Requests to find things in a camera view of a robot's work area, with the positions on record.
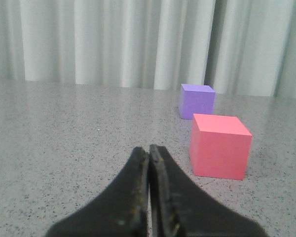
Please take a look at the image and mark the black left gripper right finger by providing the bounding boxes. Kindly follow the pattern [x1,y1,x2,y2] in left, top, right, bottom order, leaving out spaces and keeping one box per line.
[149,145,267,237]

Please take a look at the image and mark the pink foam cube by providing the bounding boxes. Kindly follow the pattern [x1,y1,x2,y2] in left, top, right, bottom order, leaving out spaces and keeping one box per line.
[189,114,252,180]

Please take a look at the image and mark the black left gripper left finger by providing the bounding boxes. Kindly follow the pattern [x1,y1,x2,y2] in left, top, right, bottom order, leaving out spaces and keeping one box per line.
[46,147,149,237]

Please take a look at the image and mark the pale green curtain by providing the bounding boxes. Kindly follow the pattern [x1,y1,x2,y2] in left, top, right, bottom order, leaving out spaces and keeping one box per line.
[0,0,296,98]

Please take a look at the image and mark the purple foam cube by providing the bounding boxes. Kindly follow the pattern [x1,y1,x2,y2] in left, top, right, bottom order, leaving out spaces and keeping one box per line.
[179,84,216,119]

